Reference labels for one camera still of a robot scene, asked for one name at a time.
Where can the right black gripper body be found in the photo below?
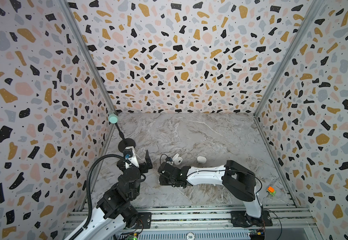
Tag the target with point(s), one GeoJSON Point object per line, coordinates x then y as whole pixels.
{"type": "Point", "coordinates": [165, 174]}

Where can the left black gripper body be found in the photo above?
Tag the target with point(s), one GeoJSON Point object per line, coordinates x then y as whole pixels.
{"type": "Point", "coordinates": [144, 167]}

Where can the white earbud charging case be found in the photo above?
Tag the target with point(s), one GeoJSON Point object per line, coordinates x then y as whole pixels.
{"type": "Point", "coordinates": [177, 160]}

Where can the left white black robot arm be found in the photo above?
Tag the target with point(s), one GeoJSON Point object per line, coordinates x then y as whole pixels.
{"type": "Point", "coordinates": [114, 217]}

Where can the mint green microphone on stand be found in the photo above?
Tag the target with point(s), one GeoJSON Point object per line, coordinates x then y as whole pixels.
{"type": "Point", "coordinates": [125, 142]}

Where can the poker chip 500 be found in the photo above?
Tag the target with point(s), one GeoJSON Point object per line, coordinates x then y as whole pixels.
{"type": "Point", "coordinates": [190, 236]}

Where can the orange green connector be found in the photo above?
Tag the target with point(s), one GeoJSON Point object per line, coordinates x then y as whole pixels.
{"type": "Point", "coordinates": [270, 190]}

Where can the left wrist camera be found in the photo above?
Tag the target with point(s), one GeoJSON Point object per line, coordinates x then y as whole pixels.
{"type": "Point", "coordinates": [130, 157]}

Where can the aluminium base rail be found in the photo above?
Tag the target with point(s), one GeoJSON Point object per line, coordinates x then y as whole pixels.
{"type": "Point", "coordinates": [219, 223]}

